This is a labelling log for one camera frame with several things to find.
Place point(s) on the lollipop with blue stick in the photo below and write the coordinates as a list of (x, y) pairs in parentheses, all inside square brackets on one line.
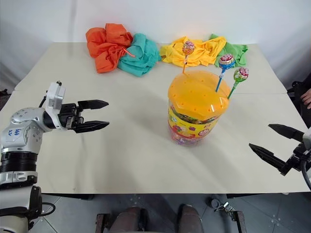
[(226, 61)]

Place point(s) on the lollipop with orange stick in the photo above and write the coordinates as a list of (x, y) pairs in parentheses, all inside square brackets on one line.
[(188, 48)]

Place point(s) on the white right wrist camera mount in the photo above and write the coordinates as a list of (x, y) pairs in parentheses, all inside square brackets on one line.
[(307, 137)]

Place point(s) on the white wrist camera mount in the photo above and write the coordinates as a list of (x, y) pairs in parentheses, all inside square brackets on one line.
[(55, 95), (307, 137)]

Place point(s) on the crumpled yellow cloth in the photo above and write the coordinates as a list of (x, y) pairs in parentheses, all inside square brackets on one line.
[(194, 54)]

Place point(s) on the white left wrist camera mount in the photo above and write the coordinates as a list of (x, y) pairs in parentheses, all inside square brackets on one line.
[(55, 95)]

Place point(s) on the crumpled green cloth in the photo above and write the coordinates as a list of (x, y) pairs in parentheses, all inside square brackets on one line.
[(236, 52)]

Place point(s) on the candy jar with orange lid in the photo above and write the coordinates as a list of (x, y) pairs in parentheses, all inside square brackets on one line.
[(198, 97)]

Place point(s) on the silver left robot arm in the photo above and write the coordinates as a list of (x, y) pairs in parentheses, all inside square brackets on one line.
[(17, 136)]

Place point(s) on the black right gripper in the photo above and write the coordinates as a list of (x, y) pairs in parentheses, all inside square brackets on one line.
[(297, 157)]

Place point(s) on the dark brown frame post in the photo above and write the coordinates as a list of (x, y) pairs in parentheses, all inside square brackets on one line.
[(238, 222), (102, 223)]

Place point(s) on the bystander's bare hand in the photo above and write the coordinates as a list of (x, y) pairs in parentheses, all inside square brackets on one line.
[(307, 97)]

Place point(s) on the crumpled orange cloth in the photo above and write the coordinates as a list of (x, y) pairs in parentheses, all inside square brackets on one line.
[(108, 46)]

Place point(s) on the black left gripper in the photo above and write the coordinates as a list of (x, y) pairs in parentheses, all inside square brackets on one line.
[(69, 115)]

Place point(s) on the dark object at table edge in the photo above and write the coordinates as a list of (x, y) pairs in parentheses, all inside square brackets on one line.
[(3, 97)]

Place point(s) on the crumpled teal cloth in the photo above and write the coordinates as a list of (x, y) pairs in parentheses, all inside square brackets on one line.
[(139, 55)]

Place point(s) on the lollipop with green stick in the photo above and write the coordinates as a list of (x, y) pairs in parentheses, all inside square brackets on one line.
[(241, 74)]

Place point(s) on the metal floor caster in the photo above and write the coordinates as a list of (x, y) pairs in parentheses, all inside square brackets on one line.
[(219, 205)]

